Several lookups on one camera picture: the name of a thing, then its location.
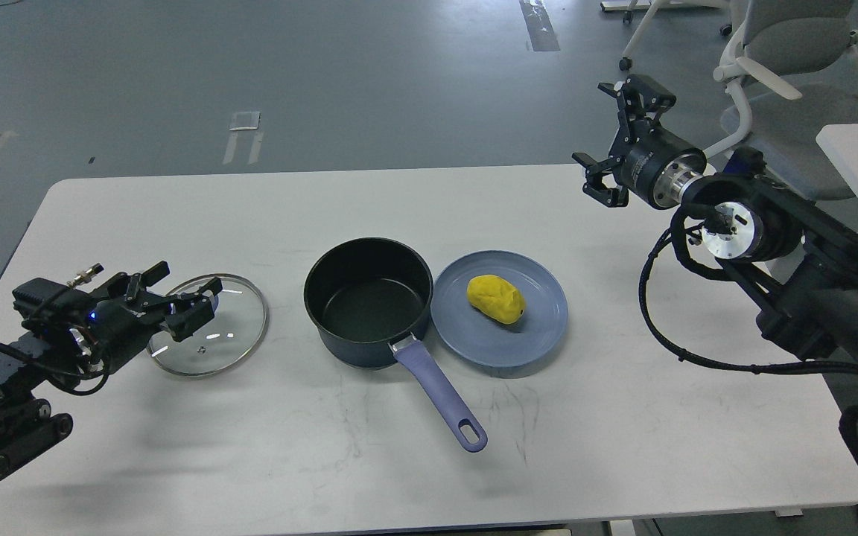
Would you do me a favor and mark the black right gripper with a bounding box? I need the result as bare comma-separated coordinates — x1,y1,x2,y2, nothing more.
572,74,708,210

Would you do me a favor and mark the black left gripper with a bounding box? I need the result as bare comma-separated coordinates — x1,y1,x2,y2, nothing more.
83,261,223,373

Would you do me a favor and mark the yellow potato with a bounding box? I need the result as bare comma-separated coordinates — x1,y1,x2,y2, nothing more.
466,274,527,325

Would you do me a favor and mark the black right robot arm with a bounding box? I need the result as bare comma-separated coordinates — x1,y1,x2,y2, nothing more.
572,74,858,465

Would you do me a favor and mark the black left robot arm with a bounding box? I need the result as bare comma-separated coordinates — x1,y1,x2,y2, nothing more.
0,261,223,481

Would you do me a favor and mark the white chair base with casters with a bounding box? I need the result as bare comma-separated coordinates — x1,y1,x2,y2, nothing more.
600,1,732,72

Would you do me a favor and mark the white grey office chair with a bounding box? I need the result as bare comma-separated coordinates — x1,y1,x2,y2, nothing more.
705,1,858,201

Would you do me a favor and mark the blue plate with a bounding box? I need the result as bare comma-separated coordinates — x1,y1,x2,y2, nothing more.
431,250,568,373

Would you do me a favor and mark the dark blue saucepan purple handle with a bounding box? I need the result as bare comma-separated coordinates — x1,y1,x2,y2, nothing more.
303,237,488,453

